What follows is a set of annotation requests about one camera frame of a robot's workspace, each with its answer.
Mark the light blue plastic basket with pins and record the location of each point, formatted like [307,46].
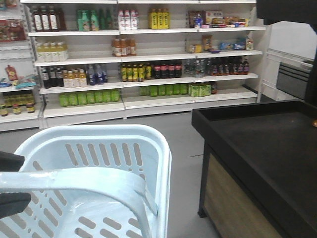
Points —
[87,181]

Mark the white supermarket shelving unit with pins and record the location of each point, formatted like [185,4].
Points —
[93,60]

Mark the black wooden produce stand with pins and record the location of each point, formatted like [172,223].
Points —
[259,173]

